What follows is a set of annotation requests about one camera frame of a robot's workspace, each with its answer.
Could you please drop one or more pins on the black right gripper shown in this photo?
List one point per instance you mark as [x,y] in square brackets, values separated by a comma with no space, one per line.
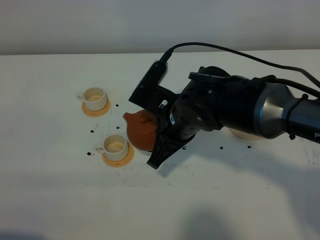
[179,119]

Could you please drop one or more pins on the brown clay teapot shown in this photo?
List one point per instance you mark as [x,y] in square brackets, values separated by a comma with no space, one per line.
[141,129]

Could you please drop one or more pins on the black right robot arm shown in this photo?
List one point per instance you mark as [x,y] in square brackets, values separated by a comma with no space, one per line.
[266,107]

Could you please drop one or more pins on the cream round teapot coaster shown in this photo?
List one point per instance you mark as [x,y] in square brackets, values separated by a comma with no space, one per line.
[245,135]

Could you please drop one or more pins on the near orange round coaster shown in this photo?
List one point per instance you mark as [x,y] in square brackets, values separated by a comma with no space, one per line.
[123,161]

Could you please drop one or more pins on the orange round coaster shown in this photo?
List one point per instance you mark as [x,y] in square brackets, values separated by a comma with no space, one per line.
[98,113]
[123,161]

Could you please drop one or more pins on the near white teacup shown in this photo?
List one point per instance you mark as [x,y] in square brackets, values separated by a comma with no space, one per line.
[115,147]

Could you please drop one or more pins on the white teacup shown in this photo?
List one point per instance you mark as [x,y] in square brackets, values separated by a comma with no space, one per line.
[115,147]
[94,98]

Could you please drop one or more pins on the far orange round coaster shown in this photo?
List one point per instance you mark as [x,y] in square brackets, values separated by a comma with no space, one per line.
[98,113]

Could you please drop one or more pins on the far white teacup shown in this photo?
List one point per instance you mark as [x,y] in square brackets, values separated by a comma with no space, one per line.
[94,98]

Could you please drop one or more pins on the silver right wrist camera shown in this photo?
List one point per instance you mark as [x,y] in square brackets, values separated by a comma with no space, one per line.
[148,94]

